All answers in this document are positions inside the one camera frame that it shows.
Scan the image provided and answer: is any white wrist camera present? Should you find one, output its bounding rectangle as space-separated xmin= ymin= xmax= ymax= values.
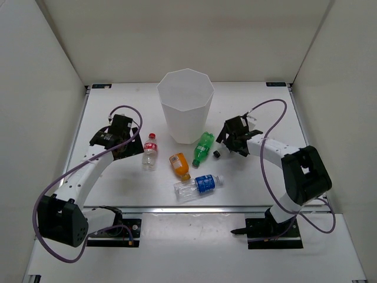
xmin=246 ymin=113 xmax=257 ymax=123
xmin=108 ymin=114 xmax=114 ymax=124

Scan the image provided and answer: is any clear bottle blue label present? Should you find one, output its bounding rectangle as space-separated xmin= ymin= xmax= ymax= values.
xmin=174 ymin=175 xmax=224 ymax=203

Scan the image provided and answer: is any dark left corner sticker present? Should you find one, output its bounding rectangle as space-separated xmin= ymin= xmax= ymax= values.
xmin=91 ymin=84 xmax=112 ymax=89

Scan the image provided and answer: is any dark corner sticker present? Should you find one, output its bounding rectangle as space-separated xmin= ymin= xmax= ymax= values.
xmin=266 ymin=82 xmax=287 ymax=87
xmin=91 ymin=84 xmax=112 ymax=89

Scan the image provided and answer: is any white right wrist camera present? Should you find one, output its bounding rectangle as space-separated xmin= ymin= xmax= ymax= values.
xmin=246 ymin=113 xmax=257 ymax=123

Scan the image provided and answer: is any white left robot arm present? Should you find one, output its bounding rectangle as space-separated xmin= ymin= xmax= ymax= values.
xmin=37 ymin=114 xmax=144 ymax=247

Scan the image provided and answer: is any orange juice bottle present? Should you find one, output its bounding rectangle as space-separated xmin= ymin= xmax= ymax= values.
xmin=169 ymin=153 xmax=191 ymax=181

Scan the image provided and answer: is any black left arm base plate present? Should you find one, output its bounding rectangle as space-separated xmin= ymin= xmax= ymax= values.
xmin=87 ymin=213 xmax=142 ymax=248

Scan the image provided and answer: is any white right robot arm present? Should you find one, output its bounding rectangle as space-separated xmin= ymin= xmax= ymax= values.
xmin=216 ymin=115 xmax=332 ymax=241

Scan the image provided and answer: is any clear bottle black label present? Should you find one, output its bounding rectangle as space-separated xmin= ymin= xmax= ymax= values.
xmin=213 ymin=146 xmax=231 ymax=159

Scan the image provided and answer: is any aluminium table edge rail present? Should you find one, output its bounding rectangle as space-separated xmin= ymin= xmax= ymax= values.
xmin=82 ymin=206 xmax=332 ymax=215

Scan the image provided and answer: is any green plastic bottle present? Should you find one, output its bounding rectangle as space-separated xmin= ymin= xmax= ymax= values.
xmin=192 ymin=131 xmax=214 ymax=167

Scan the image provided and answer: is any dark right corner sticker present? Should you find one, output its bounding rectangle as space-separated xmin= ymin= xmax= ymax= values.
xmin=266 ymin=82 xmax=287 ymax=87

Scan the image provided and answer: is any white octagonal bin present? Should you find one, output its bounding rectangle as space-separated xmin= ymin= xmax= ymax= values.
xmin=157 ymin=68 xmax=214 ymax=144

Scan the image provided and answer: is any clear cola bottle red label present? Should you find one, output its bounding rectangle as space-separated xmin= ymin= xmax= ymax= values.
xmin=142 ymin=133 xmax=157 ymax=170

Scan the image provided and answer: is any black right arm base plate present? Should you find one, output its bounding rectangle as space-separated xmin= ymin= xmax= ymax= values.
xmin=245 ymin=218 xmax=303 ymax=250

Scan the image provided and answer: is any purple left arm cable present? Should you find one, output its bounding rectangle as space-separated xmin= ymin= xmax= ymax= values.
xmin=32 ymin=105 xmax=144 ymax=263

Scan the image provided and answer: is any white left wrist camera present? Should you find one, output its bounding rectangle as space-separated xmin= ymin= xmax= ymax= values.
xmin=108 ymin=114 xmax=114 ymax=124

